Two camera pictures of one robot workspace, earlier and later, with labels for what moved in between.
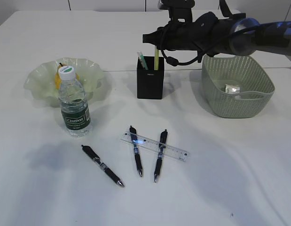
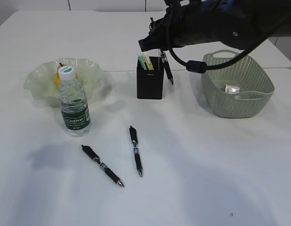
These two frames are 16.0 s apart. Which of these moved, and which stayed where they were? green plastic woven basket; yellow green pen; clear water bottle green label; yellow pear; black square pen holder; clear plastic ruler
Moved: yellow green pen; clear plastic ruler
Stayed: yellow pear; clear water bottle green label; black square pen holder; green plastic woven basket
